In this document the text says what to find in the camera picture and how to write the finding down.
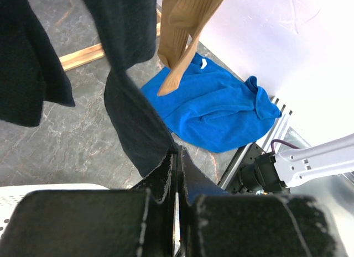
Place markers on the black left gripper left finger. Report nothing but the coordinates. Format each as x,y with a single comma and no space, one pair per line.
134,222

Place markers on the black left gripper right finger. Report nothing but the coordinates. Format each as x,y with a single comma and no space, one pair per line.
214,222

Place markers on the blue towel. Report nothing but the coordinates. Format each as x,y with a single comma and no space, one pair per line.
212,109

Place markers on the tan ribbed sock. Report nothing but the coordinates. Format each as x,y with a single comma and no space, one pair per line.
182,22

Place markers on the wooden clothes rack frame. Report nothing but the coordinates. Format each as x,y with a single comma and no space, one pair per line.
82,57

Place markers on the white perforated laundry basket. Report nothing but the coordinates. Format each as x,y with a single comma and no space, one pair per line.
12,196

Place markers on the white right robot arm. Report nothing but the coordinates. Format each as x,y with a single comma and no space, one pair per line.
279,172

